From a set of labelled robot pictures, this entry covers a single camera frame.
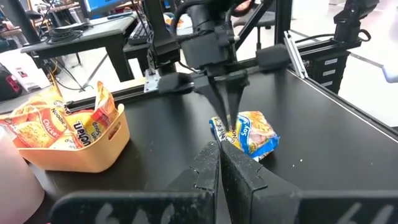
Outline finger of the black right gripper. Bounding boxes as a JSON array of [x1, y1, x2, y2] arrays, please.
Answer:
[[195, 82, 231, 130], [223, 81, 249, 130]]

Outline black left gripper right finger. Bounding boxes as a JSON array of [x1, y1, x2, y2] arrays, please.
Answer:
[[221, 140, 398, 224]]

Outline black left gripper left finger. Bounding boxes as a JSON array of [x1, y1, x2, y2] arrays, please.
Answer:
[[51, 140, 222, 224]]

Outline blue Maruchan noodle pack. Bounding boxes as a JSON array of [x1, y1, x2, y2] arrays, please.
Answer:
[[208, 110, 280, 162]]

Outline black foam pad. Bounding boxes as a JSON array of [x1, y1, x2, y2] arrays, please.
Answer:
[[255, 43, 290, 71]]

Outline grey office chair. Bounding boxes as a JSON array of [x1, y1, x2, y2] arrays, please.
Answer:
[[233, 11, 277, 50]]

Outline black backlit keyboard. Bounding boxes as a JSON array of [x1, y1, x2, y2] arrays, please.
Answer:
[[127, 20, 153, 46]]

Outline silver aluminium bar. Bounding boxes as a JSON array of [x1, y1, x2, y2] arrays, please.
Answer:
[[283, 30, 308, 79]]

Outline black table mat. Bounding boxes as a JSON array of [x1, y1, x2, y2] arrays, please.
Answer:
[[27, 67, 398, 224]]

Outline black drawer cabinet white labels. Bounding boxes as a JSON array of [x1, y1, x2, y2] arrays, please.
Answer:
[[306, 51, 351, 94]]

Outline orange plastic basket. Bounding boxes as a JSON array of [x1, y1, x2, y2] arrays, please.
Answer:
[[17, 103, 131, 174]]

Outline computer monitor blue screen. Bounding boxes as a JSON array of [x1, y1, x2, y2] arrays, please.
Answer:
[[77, 0, 134, 16]]

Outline black mounted device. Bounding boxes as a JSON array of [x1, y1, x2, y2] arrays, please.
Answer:
[[333, 0, 373, 44]]

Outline light blue object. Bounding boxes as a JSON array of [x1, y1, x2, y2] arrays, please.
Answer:
[[381, 55, 398, 84]]

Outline white box red label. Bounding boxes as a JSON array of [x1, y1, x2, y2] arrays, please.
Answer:
[[0, 49, 50, 93]]

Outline black pole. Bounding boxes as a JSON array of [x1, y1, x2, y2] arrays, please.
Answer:
[[0, 0, 41, 44]]

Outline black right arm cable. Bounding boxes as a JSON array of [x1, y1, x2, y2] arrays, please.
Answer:
[[169, 0, 218, 37]]

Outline white metal bracket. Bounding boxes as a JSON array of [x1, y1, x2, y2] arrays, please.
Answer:
[[143, 68, 162, 93]]

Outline grey desk with cables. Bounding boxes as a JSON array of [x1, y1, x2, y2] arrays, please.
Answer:
[[20, 14, 139, 83]]

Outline coiled black cable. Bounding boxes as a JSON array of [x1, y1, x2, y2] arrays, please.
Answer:
[[45, 26, 85, 44]]

